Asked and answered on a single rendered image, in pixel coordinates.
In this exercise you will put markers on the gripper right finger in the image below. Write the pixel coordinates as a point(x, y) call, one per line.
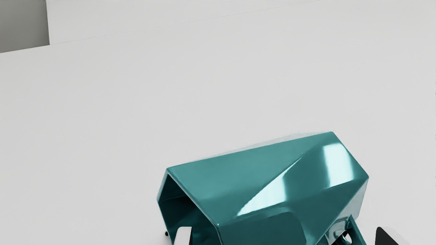
point(386, 238)

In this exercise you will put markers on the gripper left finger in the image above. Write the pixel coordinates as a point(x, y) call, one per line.
point(183, 236)

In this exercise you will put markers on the teal faceted mug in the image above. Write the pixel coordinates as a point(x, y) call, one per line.
point(259, 190)

